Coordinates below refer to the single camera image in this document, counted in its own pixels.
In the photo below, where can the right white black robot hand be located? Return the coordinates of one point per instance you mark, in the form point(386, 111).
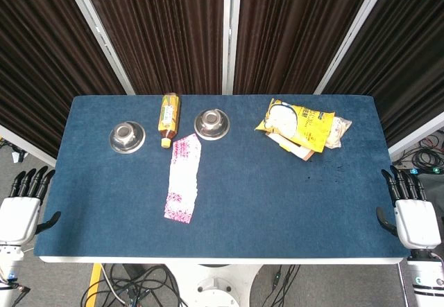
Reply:
point(416, 222)

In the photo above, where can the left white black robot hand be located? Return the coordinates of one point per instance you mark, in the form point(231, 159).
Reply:
point(19, 217)

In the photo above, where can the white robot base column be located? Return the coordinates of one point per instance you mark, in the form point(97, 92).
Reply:
point(215, 286)

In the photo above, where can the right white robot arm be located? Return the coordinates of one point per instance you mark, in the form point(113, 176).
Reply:
point(426, 279)

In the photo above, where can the yellow floor tape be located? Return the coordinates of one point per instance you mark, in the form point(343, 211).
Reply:
point(94, 279)

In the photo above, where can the clear snack bag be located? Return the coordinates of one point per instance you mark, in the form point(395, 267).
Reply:
point(339, 132)

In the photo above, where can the steel bowl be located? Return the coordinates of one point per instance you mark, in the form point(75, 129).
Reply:
point(212, 123)
point(127, 137)

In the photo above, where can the yellow snack bag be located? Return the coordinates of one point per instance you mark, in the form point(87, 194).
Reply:
point(298, 123)

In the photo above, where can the dark brown curtain panel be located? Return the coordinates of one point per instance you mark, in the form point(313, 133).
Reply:
point(163, 33)
point(406, 64)
point(41, 64)
point(295, 33)

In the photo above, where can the blue table mat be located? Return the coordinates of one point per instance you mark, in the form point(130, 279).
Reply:
point(243, 210)

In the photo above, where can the yellow tea bottle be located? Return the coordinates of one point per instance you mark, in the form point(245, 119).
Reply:
point(169, 116)

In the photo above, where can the white screen frame rail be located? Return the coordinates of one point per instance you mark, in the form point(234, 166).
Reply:
point(416, 133)
point(24, 146)

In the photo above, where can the white screen frame post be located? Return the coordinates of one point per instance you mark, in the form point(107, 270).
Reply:
point(352, 36)
point(98, 36)
point(231, 33)

